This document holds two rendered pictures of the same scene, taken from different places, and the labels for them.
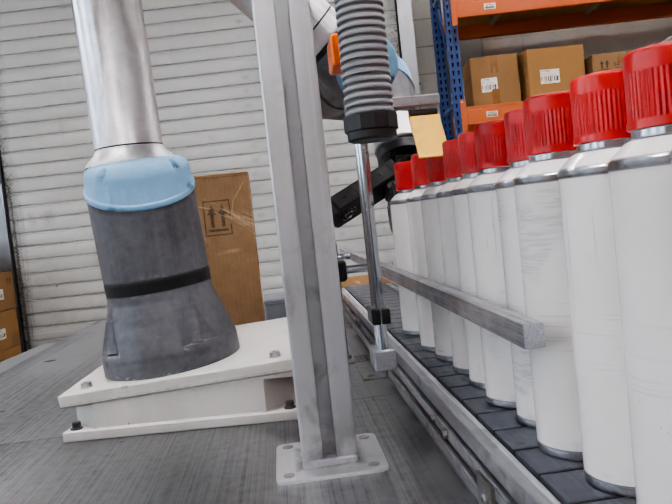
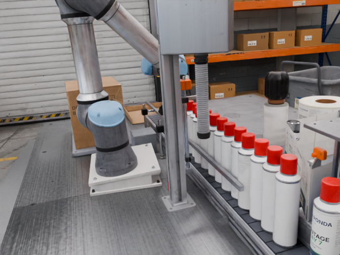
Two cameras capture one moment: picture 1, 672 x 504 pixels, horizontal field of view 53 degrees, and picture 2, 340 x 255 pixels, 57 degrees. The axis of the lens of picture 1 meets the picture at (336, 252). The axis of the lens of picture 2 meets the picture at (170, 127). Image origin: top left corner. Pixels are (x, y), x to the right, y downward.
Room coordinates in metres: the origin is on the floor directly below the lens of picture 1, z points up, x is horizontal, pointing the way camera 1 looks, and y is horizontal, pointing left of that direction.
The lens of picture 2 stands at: (-0.30, 0.20, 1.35)
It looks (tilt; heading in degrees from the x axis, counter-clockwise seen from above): 18 degrees down; 349
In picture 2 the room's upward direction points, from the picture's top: 4 degrees counter-clockwise
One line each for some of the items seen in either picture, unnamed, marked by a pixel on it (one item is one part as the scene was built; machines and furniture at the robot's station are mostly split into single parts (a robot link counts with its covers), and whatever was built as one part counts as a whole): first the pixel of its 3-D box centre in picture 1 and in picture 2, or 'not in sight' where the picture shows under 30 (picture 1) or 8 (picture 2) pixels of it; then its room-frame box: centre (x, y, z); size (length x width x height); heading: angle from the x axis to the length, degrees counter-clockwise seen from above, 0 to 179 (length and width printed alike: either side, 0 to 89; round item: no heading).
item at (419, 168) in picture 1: (436, 250); (200, 134); (0.71, -0.10, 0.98); 0.05 x 0.05 x 0.20
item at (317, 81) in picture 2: not in sight; (324, 103); (2.51, -2.00, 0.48); 0.89 x 0.63 x 0.96; 107
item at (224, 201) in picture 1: (192, 255); (94, 110); (1.26, 0.27, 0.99); 0.30 x 0.24 x 0.27; 7
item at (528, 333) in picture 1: (381, 268); (176, 128); (0.89, -0.06, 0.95); 1.07 x 0.01 x 0.01; 5
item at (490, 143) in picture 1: (509, 262); (229, 157); (0.49, -0.13, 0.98); 0.05 x 0.05 x 0.20
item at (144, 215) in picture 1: (145, 215); (107, 122); (0.76, 0.21, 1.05); 0.13 x 0.12 x 0.14; 18
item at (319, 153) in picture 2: not in sight; (318, 154); (0.23, -0.21, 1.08); 0.03 x 0.02 x 0.02; 5
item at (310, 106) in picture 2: not in sight; (324, 118); (0.78, -0.66, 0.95); 0.20 x 0.20 x 0.14
